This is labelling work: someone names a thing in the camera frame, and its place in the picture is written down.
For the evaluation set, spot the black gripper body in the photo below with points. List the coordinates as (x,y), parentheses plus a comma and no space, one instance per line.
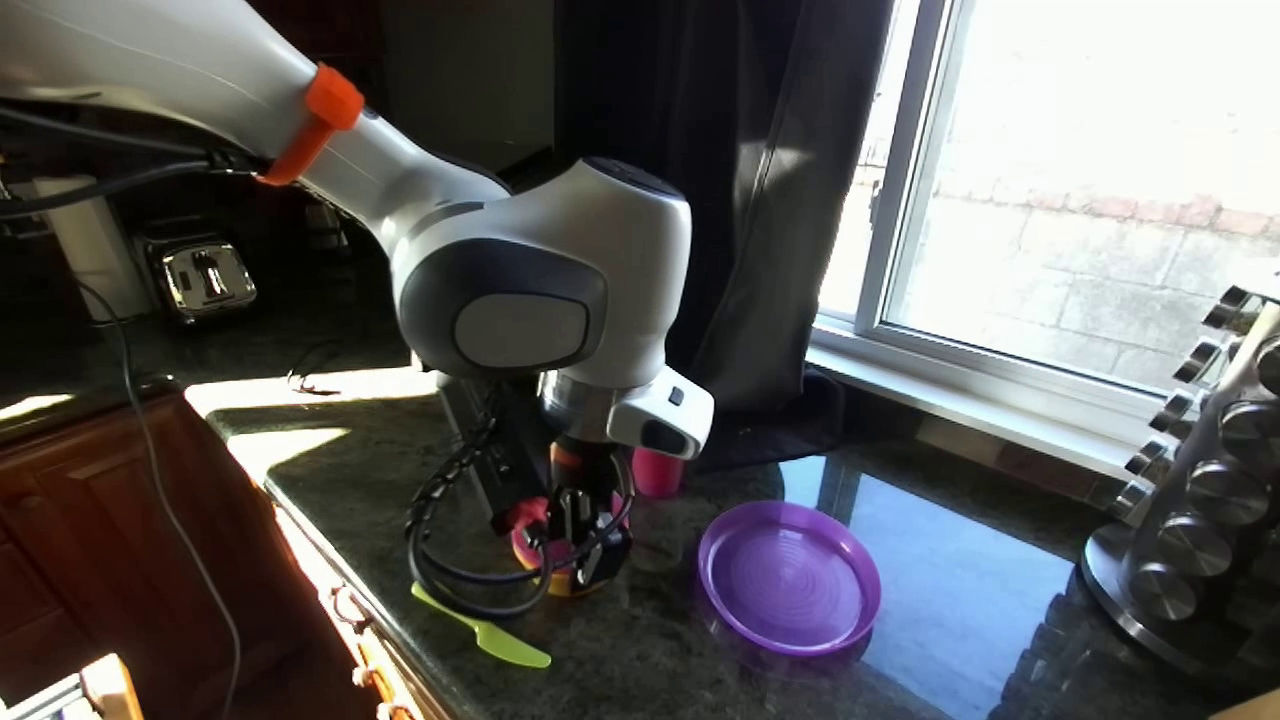
(584,513)

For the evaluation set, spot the purple plastic bowl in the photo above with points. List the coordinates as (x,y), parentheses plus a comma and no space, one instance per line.
(528,531)

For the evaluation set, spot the orange plastic bowl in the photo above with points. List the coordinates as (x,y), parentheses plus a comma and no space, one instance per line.
(560,587)

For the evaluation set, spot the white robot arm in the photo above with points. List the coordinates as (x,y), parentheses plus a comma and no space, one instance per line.
(572,276)

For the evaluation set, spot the stacked plastic cups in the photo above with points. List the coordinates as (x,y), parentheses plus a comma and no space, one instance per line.
(653,472)

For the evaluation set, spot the green plastic knife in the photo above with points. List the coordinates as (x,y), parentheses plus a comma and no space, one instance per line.
(490,639)

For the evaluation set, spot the purple plastic plate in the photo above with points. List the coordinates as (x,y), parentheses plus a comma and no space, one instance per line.
(788,583)

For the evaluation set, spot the dark curtain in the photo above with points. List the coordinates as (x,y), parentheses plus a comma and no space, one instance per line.
(758,114)

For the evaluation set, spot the silver toaster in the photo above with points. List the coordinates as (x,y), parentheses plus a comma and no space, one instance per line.
(197,275)

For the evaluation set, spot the white window frame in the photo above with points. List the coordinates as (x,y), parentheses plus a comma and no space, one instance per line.
(914,326)

